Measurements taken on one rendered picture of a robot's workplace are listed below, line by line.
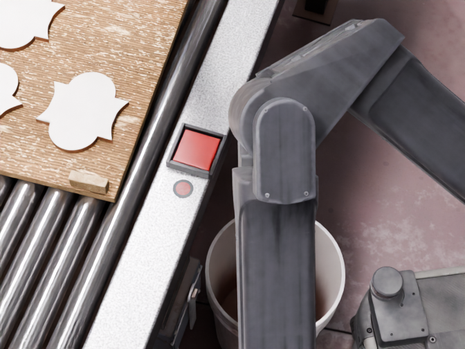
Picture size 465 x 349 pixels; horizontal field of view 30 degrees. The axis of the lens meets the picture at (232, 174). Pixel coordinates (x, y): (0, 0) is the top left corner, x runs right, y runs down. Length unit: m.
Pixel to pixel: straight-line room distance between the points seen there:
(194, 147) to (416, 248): 1.11
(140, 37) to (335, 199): 1.06
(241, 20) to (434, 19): 1.33
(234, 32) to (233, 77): 0.09
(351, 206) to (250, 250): 1.76
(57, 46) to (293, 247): 0.92
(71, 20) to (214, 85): 0.27
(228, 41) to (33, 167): 0.39
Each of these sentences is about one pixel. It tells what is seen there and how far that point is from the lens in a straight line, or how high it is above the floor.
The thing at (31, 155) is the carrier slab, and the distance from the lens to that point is 1.36.
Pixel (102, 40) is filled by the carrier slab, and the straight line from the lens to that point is 1.47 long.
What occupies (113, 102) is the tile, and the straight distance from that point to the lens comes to 1.38.
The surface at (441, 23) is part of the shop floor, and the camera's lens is 2.76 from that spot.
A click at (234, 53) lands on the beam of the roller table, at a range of 1.47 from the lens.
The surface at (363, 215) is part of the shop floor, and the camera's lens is 2.36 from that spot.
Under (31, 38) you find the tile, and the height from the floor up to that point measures 0.95.
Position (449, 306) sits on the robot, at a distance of 2.04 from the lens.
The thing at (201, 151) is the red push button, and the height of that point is 0.93.
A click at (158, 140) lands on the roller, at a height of 0.92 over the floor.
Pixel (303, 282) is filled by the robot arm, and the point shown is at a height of 1.52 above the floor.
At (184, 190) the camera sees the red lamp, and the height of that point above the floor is 0.92.
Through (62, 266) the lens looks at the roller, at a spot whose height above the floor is 0.92.
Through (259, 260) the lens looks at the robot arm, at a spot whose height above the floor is 1.53.
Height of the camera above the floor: 2.10
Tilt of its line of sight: 62 degrees down
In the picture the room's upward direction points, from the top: 3 degrees clockwise
